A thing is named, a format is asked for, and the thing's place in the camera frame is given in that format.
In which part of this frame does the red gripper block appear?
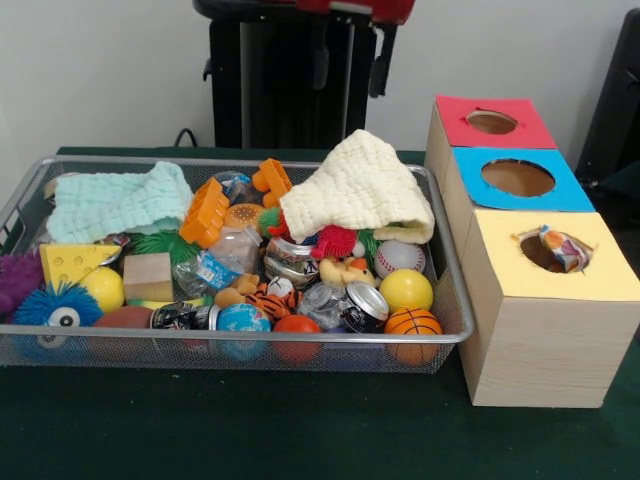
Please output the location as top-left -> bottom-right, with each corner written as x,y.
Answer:
294,0 -> 417,99

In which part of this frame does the colourful patterned cloth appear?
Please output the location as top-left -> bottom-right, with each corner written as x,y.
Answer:
538,224 -> 595,274

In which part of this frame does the yellow cheese wedge toy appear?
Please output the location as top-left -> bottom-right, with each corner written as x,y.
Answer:
38,243 -> 123,290

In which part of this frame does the small orange basketball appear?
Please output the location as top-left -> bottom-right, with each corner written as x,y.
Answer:
383,307 -> 444,364

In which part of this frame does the yellow ball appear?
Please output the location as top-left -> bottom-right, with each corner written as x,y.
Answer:
378,268 -> 434,314

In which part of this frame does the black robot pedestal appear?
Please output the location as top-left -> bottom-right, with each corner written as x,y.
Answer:
192,0 -> 404,150

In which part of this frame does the blue globe ball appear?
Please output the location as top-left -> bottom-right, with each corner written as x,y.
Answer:
216,303 -> 273,362

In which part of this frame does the mint green waffle cloth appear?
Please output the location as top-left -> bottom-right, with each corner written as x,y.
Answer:
47,160 -> 196,246

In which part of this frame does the blue spiky ball with eye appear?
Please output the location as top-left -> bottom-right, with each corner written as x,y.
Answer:
13,281 -> 105,351

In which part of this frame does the cream white waffle cloth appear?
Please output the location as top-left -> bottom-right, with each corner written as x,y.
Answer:
278,128 -> 436,246

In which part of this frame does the wooden box with three holes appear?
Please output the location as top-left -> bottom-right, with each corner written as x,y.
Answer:
423,94 -> 640,409

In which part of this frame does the white baseball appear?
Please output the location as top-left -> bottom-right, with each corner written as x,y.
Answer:
373,239 -> 427,280

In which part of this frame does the purple spiky toy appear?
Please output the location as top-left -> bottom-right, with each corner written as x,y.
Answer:
0,249 -> 45,315

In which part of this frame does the dark green table cloth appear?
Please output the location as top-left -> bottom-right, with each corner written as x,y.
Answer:
0,145 -> 640,480
607,159 -> 640,201

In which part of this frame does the plain wooden block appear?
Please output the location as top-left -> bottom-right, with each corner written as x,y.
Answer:
122,252 -> 175,302

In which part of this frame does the shallow clear mesh bin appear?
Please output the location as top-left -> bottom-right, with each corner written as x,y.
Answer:
0,154 -> 476,374

